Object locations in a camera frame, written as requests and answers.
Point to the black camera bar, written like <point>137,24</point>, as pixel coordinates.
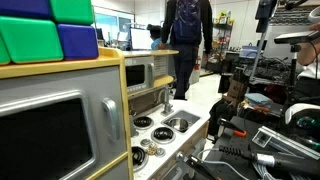
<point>295,37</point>

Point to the seated person in blue shirt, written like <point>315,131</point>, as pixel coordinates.
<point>156,38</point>

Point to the silver metal ladder rail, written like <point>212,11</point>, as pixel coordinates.
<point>260,53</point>

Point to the black bag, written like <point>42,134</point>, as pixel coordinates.
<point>221,116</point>

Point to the blue foam block square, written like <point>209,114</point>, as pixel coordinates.
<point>77,41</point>

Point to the small steel pot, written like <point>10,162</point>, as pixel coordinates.
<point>178,124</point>

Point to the blue plastic bin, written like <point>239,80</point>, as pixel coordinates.
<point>249,51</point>

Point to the brown cardboard box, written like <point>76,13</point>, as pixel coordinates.
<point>237,89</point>

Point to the dark blue backpack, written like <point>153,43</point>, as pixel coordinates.
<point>186,23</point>

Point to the black tool with orange grip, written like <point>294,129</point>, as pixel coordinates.
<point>233,128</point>

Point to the green foam block small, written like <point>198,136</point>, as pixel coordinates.
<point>71,10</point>

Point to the green foam block large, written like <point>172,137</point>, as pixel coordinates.
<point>30,40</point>

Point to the black clamp tool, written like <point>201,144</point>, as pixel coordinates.
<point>200,166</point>

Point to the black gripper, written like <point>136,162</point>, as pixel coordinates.
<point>267,8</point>

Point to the grey toy faucet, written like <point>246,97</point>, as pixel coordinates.
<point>166,105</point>

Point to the grey stove knob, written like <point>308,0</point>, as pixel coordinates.
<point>145,142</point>
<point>160,152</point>

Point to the white computer monitor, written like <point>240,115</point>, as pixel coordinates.
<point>140,38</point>

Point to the black camera stand pole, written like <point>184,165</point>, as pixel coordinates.
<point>293,70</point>

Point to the operator in white shirt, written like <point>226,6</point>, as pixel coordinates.
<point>308,50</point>

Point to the black toy burner coil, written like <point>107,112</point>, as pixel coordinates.
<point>143,122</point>
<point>137,156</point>
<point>163,134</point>

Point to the toy microwave with dark window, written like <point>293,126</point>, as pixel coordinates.
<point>136,75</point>

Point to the blue foam block flat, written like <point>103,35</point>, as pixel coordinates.
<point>23,7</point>

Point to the grey toy sink basin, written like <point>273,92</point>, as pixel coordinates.
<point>186,116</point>

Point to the person in black clothes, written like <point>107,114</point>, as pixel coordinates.
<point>183,66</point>

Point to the grey front panel knob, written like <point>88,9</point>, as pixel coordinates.
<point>180,155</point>

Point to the folded blue cloth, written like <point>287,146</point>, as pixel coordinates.
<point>258,99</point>

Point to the silver aluminium bracket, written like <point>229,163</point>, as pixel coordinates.
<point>283,141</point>

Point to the wooden toy kitchen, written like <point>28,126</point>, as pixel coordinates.
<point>100,86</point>

